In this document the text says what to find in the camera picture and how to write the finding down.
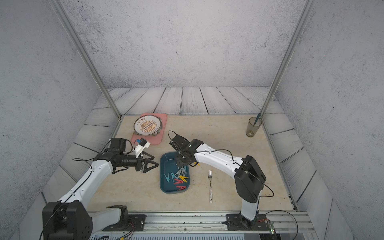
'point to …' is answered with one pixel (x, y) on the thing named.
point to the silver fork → (210, 174)
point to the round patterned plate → (147, 124)
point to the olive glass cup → (251, 130)
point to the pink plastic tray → (154, 140)
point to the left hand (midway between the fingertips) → (155, 161)
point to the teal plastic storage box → (173, 178)
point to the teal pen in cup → (257, 118)
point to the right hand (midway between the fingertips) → (182, 161)
